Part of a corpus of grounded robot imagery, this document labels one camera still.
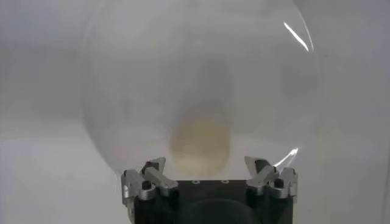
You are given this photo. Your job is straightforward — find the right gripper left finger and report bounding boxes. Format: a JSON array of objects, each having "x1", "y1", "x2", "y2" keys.
[{"x1": 121, "y1": 156, "x2": 179, "y2": 208}]

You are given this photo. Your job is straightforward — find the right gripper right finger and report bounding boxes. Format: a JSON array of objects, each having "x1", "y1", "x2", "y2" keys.
[{"x1": 243, "y1": 155, "x2": 298, "y2": 203}]

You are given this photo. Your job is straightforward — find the white steamed baozi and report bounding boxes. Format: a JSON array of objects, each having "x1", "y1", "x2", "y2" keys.
[{"x1": 169, "y1": 105, "x2": 232, "y2": 178}]

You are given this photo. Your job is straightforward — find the white round plate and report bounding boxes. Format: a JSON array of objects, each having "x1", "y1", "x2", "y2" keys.
[{"x1": 79, "y1": 0, "x2": 321, "y2": 183}]

